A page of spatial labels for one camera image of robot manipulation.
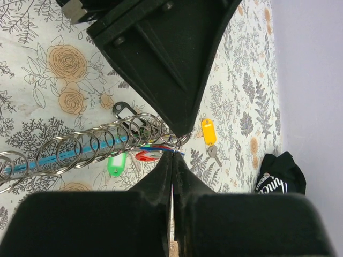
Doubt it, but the black cloth with logo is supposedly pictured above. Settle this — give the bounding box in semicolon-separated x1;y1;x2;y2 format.
254;152;307;195

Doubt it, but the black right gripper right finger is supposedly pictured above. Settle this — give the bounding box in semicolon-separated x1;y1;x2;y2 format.
172;154;335;256

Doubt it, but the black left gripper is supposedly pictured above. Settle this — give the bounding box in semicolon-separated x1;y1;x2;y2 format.
57;0;150;24

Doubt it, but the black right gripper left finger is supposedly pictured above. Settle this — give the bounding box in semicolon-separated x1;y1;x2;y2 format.
1;153;172;256

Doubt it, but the blue key tag with key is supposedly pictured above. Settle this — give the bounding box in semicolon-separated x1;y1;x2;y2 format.
139;145;185;157

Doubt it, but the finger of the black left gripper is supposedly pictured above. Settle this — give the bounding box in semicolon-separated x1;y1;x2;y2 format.
87;1;239;135

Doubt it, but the green key tag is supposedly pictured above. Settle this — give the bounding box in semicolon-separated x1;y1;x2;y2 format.
107;153;127;177

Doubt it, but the floral patterned table mat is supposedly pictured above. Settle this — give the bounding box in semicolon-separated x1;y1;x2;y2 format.
1;1;281;192

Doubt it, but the black key fob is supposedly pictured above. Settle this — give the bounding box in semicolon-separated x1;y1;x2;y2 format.
112;101;147;136

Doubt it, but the small yellow key tag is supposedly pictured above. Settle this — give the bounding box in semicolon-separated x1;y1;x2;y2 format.
201;118;217;146

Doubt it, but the red key tag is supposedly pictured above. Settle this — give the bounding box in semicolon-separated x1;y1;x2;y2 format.
135;145;170;162

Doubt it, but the steel key holder with rings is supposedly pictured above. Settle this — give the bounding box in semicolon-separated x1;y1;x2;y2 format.
1;113;190;193

